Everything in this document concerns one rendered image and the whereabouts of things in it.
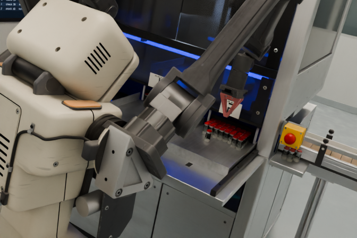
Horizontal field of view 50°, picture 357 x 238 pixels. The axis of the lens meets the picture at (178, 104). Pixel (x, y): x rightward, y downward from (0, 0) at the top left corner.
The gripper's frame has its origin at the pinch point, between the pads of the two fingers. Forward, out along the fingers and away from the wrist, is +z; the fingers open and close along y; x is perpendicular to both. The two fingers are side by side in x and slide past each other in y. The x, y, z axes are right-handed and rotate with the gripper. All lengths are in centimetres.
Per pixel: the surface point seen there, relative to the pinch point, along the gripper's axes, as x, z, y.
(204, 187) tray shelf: -3.5, 21.8, -10.1
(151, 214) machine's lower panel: 31, 63, 36
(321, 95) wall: 16, 10, 493
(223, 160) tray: -1.0, 17.9, 11.0
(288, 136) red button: -17.9, 3.6, 20.9
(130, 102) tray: 53, 15, 28
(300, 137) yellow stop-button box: -21.7, 2.6, 23.7
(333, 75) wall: 10, -22, 487
